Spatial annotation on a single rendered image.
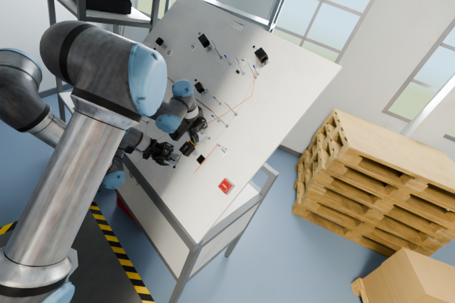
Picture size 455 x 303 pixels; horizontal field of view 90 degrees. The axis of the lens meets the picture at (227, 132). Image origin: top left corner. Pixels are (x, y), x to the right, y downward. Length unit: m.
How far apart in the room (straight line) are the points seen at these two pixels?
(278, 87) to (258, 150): 0.32
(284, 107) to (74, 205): 0.89
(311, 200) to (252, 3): 2.37
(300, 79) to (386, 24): 2.19
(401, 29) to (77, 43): 3.13
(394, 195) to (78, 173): 2.55
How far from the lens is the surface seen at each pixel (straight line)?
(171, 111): 0.79
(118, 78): 0.40
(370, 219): 2.89
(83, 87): 0.42
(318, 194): 2.65
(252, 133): 1.08
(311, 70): 1.16
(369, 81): 3.33
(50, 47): 0.48
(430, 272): 2.37
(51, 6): 2.18
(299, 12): 3.09
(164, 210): 1.23
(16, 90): 0.76
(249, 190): 1.54
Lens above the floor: 1.84
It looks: 32 degrees down
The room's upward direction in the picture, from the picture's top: 21 degrees clockwise
